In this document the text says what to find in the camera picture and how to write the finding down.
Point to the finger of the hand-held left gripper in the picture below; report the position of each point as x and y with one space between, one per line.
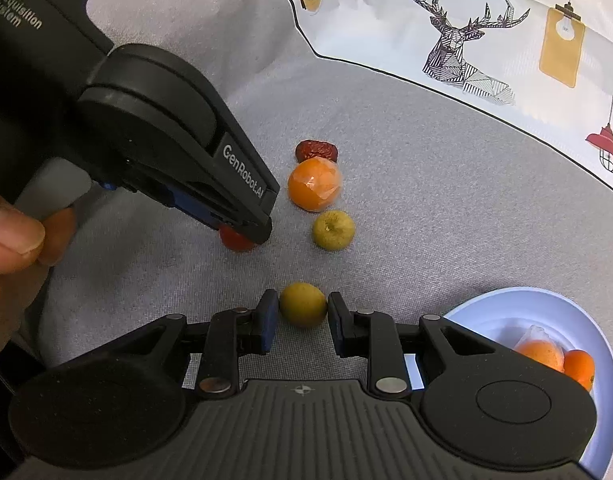
241 170
211 212

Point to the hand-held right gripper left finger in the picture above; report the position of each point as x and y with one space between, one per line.
269 322

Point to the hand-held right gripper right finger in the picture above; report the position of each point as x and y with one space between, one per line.
336 325

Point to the plastic-wrapped red tomato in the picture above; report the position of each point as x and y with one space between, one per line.
234 241

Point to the small yellow-green jujube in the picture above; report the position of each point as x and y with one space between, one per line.
334 230
302 305

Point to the plastic-wrapped orange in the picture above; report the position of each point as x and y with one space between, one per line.
539 352
311 185

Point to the dried red date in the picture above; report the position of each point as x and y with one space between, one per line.
314 150

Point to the light blue plate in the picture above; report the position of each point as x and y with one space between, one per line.
511 310

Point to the unwrapped mandarin orange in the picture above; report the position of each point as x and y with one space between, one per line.
579 367

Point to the person's left hand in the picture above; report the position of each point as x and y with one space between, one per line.
14 232

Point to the grey printed tablecloth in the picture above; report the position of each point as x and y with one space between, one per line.
436 185

